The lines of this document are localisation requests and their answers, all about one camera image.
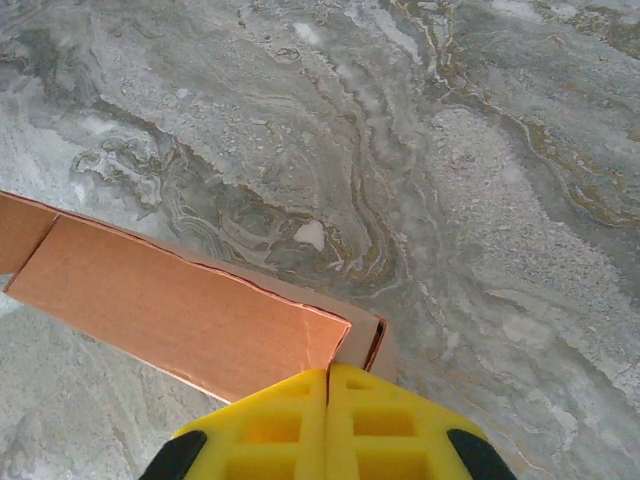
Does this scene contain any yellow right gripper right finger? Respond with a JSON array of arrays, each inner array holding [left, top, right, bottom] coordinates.
[[324, 361, 519, 480]]

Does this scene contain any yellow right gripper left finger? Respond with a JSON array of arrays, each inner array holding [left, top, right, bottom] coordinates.
[[142, 368, 332, 480]]

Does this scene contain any orange paper box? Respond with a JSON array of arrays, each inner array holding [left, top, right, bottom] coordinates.
[[0, 189, 399, 405]]

